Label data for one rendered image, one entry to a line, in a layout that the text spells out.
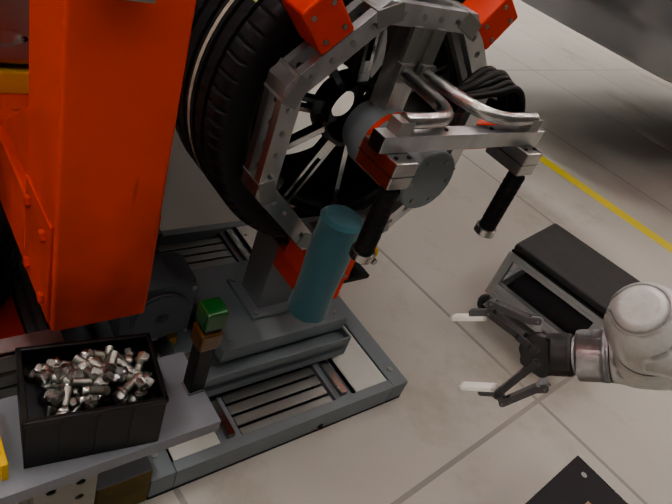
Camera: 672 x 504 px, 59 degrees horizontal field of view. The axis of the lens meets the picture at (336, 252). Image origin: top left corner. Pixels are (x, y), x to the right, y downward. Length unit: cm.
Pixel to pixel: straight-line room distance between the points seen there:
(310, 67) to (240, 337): 78
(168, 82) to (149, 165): 13
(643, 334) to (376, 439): 105
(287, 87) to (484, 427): 132
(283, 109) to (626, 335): 62
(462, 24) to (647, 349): 66
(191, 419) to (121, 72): 59
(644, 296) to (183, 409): 75
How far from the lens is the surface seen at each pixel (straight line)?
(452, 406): 197
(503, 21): 128
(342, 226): 111
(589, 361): 107
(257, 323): 159
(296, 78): 101
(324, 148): 128
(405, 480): 173
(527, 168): 120
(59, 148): 87
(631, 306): 88
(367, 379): 178
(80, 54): 81
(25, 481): 103
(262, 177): 108
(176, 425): 108
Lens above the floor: 134
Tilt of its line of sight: 35 degrees down
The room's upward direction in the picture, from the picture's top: 22 degrees clockwise
